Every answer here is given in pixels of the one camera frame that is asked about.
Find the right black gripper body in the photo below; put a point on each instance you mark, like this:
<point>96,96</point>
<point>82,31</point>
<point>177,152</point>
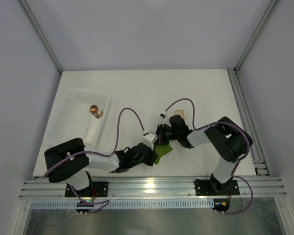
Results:
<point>160,134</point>

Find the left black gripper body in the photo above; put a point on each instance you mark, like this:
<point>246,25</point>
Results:
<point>149,155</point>

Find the green paper napkin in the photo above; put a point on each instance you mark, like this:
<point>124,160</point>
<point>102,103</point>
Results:
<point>162,150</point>

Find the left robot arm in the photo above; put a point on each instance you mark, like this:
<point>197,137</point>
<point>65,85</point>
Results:
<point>66,162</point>

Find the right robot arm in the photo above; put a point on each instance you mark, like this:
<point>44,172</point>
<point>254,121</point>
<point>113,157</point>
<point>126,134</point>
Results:
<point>230,141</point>

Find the white rolled napkin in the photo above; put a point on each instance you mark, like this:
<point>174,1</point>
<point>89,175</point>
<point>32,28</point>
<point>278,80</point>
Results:
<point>93,131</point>

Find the beige utensil tray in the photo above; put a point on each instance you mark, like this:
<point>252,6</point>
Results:
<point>180,113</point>

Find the copper round ball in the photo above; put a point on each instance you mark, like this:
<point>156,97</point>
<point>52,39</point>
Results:
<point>93,109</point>

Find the white plastic basket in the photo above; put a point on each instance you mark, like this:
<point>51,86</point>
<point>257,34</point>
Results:
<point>72,115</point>

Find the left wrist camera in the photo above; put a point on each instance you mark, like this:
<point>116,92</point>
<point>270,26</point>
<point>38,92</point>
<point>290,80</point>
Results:
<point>149,138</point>

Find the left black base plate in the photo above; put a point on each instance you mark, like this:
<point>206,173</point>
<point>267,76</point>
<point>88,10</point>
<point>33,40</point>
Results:
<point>98,188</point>

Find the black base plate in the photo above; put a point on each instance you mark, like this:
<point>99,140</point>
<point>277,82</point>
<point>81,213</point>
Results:
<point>214,188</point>
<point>98,188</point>

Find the white slotted cable duct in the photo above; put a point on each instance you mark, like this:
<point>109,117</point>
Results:
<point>127,204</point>

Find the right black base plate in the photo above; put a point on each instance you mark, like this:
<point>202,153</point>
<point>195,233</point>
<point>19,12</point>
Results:
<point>214,188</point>

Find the right aluminium frame rail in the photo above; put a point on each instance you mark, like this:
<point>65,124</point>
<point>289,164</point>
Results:
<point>256,151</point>

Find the aluminium front rail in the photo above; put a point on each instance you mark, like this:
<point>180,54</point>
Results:
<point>152,187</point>

